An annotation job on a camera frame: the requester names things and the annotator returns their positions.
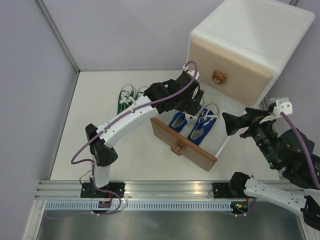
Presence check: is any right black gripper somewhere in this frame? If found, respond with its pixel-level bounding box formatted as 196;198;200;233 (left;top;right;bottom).
221;106;280;167

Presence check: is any blue sneaker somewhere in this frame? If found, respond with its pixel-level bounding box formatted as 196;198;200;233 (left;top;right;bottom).
168;97;204;133
187;103;220;146

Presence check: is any brown drawer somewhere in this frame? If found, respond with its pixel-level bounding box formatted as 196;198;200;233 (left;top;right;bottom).
150;76;251;173

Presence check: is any bear knob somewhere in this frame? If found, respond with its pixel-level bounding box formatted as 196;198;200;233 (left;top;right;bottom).
211;70;228;85
170;145;182;156

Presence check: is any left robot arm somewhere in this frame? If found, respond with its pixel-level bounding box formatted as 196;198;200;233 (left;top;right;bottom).
85;70;204;198

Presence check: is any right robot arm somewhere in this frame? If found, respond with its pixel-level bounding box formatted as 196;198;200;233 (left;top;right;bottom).
222;106;320;230

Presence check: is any white cabinet shell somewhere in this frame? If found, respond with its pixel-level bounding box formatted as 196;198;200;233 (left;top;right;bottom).
187;0;315;106

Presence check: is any beige upper drawer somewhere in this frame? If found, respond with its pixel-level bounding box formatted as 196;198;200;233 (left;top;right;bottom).
188;37;273;107

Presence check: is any right green sneaker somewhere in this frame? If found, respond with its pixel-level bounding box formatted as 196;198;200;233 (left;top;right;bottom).
135;86;149;101

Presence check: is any left green sneaker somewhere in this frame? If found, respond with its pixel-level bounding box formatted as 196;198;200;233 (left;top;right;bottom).
117;84;135;114

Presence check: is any right aluminium frame rail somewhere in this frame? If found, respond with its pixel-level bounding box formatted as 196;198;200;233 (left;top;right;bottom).
258;96;275;113

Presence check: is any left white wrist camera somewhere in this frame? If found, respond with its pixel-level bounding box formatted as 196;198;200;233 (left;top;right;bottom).
182;64;200;81

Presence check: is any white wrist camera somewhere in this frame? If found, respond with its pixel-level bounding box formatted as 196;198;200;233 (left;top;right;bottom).
182;64;200;81
259;97;293;124

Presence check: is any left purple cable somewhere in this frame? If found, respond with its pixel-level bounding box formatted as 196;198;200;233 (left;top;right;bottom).
71;60;200;166

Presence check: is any purple cable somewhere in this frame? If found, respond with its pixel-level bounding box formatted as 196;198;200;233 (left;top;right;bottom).
71;60;200;166
279;112;320;190

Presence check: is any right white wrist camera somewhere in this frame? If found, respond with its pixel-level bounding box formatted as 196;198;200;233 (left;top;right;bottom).
259;97;293;124

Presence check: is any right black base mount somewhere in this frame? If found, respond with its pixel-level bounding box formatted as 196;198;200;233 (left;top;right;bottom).
212;182;234;199

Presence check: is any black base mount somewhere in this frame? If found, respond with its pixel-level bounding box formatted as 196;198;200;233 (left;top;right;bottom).
212;182;234;199
80;182;125;199

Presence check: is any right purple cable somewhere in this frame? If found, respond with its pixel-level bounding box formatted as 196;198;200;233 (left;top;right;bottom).
279;112;320;190

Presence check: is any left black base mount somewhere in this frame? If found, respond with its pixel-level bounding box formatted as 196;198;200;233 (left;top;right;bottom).
80;182;125;199

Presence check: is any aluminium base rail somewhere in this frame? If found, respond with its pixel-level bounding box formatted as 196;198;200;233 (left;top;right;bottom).
35;180;228;200

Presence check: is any white slotted cable duct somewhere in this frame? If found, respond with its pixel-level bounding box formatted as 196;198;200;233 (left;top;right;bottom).
45;200;233;212

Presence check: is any left corner aluminium post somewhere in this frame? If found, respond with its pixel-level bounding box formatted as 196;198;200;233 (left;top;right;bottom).
33;0;80;76

